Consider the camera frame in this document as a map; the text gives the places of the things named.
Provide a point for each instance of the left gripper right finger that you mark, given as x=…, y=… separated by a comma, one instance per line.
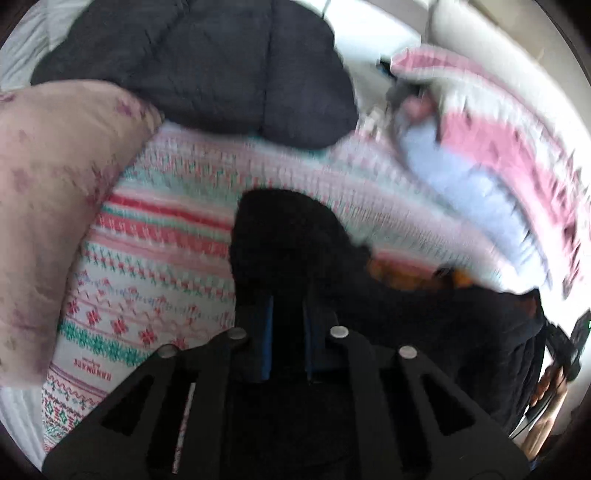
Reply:
x=383, y=414

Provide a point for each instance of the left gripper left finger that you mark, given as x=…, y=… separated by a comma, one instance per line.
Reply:
x=174, y=394

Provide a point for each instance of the black quilted coat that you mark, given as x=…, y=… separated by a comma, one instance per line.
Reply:
x=291, y=259

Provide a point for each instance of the person's right hand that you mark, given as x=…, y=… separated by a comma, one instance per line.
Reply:
x=554, y=385

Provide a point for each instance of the patterned knit bedspread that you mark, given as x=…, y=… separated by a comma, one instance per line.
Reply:
x=153, y=267

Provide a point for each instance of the light blue garment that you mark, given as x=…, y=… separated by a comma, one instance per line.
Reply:
x=472, y=191

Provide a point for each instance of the pink white striped quilt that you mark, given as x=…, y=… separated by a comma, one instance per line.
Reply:
x=485, y=121

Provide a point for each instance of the pink floral pillow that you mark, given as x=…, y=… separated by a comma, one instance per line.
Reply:
x=63, y=146

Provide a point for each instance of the cream pillow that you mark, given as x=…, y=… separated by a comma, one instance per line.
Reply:
x=459, y=27

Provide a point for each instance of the dark puffer jacket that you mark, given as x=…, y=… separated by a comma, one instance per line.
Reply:
x=265, y=68

